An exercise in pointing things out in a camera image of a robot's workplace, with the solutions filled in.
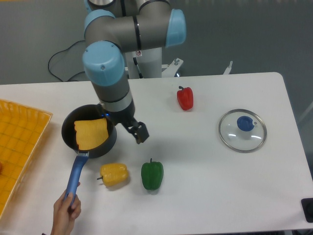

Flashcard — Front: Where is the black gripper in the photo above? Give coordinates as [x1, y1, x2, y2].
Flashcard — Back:
[97, 102, 149, 144]

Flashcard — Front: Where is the yellow toast bread slice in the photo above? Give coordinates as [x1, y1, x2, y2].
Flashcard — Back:
[74, 118, 109, 150]

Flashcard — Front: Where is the black saucepan blue handle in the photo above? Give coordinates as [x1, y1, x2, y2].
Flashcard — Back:
[62, 104, 117, 199]

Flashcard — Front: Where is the glass lid blue knob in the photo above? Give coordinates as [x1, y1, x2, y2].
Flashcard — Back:
[218, 109, 268, 153]

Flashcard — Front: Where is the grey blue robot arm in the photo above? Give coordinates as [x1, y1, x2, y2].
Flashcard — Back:
[82, 0, 186, 143]

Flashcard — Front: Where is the person's hand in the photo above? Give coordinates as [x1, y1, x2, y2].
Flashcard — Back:
[51, 191, 81, 235]

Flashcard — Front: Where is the green bell pepper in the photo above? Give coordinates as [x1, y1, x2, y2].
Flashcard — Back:
[141, 158, 164, 190]

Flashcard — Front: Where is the yellow bell pepper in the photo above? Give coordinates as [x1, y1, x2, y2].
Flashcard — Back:
[97, 163, 129, 187]

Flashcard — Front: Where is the red bell pepper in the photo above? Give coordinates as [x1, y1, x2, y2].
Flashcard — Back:
[177, 86, 194, 111]

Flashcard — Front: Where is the yellow woven basket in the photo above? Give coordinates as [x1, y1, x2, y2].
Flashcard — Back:
[0, 99, 53, 215]

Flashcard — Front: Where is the black device at table edge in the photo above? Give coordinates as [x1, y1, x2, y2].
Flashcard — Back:
[301, 198, 313, 223]

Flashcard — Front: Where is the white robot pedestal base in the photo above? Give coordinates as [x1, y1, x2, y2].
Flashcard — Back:
[122, 47, 231, 79]

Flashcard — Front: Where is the black cable on floor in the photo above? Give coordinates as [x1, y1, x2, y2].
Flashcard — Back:
[47, 39, 89, 82]

